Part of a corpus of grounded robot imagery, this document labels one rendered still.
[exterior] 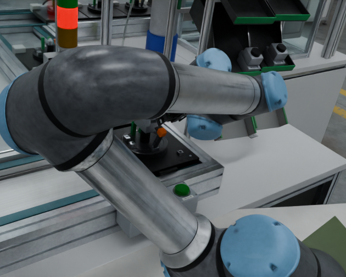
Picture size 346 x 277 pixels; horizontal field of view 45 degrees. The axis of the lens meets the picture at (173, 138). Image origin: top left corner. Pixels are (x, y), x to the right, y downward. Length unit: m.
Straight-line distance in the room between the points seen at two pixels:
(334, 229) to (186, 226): 0.34
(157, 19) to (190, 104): 1.47
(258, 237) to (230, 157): 0.78
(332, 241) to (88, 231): 0.56
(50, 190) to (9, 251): 0.23
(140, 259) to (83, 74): 0.64
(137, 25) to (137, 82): 2.00
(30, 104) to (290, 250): 0.45
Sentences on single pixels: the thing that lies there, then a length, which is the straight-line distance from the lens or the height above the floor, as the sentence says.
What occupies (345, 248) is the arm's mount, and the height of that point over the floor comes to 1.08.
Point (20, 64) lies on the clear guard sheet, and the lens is 1.14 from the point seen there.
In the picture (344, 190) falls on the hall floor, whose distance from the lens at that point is 3.14.
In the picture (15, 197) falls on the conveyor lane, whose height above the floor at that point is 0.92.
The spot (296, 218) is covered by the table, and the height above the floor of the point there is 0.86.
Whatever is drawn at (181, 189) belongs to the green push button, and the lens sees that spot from 1.10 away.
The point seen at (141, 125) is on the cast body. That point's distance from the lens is 1.20.
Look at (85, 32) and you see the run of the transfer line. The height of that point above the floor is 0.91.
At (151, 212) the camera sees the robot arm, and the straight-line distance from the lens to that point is 0.69.
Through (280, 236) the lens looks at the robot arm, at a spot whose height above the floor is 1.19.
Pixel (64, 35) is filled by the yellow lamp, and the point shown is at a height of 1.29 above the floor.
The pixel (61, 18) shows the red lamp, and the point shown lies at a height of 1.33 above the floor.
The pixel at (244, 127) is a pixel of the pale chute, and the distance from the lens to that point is 1.37.
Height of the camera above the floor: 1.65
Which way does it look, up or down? 31 degrees down
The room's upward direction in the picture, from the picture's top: 9 degrees clockwise
